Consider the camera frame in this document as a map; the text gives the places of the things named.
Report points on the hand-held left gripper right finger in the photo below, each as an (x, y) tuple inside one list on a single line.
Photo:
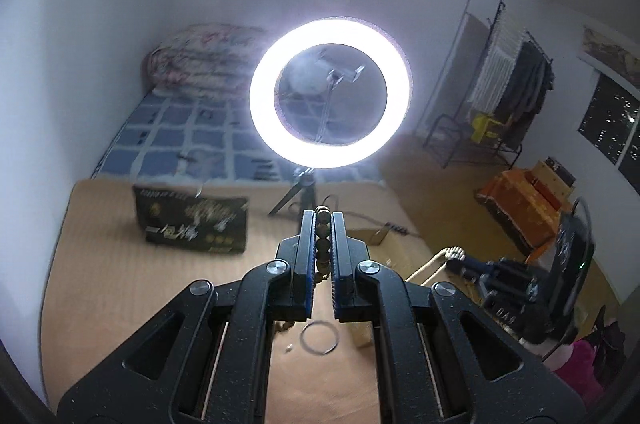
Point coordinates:
[(338, 264)]

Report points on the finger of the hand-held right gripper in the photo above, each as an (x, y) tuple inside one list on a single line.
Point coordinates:
[(505, 271)]

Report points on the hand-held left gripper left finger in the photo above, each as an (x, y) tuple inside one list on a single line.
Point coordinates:
[(306, 264)]

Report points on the small cardboard box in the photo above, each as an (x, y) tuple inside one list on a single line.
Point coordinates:
[(375, 238)]

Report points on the black tripod stand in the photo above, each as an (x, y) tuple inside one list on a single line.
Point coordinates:
[(292, 196)]

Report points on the thin metal bangle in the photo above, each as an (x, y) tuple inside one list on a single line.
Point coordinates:
[(303, 344)]

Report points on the dark cloth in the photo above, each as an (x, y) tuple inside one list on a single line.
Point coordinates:
[(607, 349)]

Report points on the black box with gold print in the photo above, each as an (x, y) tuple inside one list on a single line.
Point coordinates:
[(192, 219)]

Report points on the yellow plastic stool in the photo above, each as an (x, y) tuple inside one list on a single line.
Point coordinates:
[(484, 129)]

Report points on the window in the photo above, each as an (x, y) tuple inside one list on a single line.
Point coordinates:
[(607, 119)]

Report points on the tan table mat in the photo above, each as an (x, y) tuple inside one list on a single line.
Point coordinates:
[(125, 284)]

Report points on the dark hanging clothes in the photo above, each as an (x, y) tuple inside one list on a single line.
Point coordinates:
[(530, 84)]

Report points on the bed with blue checked sheet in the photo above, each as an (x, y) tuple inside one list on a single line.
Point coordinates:
[(165, 139)]

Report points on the phone holder clamp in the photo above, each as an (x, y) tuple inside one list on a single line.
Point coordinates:
[(345, 73)]

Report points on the white hanging garment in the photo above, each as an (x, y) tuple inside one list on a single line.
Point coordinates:
[(495, 64)]

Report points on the folded floral quilt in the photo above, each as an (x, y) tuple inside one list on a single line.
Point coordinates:
[(200, 56)]

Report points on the black clothes rack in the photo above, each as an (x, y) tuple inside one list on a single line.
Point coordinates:
[(500, 11)]

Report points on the black metal chair frame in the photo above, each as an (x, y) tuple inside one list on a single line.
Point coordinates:
[(440, 139)]

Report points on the wall poster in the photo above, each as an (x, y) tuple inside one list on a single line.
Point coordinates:
[(607, 49)]

